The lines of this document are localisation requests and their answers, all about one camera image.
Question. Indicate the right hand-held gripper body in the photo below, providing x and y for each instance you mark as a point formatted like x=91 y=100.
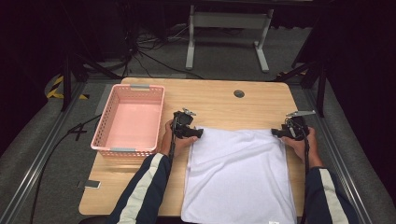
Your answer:
x=295 y=129

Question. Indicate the gray metal desk frame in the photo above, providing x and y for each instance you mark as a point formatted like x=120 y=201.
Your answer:
x=230 y=21

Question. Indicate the person's right hand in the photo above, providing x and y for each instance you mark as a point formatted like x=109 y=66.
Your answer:
x=311 y=152

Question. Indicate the right arm in striped sleeve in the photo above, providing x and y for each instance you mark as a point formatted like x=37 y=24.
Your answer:
x=336 y=146

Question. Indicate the person's left hand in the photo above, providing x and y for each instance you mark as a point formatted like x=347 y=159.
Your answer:
x=179 y=145

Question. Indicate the black tape cross mark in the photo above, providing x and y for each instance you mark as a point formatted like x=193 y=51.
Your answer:
x=78 y=131

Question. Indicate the black metal stand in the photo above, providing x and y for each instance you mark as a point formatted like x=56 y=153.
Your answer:
x=66 y=84
x=321 y=90

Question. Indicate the pink plastic basket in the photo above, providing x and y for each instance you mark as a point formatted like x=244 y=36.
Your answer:
x=130 y=124

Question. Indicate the gray tape piece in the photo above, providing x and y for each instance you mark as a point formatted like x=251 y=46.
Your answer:
x=90 y=184

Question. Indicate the white patterned towel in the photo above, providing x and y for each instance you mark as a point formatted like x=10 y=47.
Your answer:
x=239 y=174

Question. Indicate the yellow black hazard tape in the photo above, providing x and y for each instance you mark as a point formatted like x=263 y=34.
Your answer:
x=53 y=92

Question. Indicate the aluminium floor rail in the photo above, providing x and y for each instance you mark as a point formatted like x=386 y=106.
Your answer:
x=37 y=161

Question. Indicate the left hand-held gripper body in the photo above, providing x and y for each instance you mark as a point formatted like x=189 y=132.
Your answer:
x=182 y=124

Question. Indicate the gray round table grommet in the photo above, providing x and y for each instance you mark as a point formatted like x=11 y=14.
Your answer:
x=239 y=94

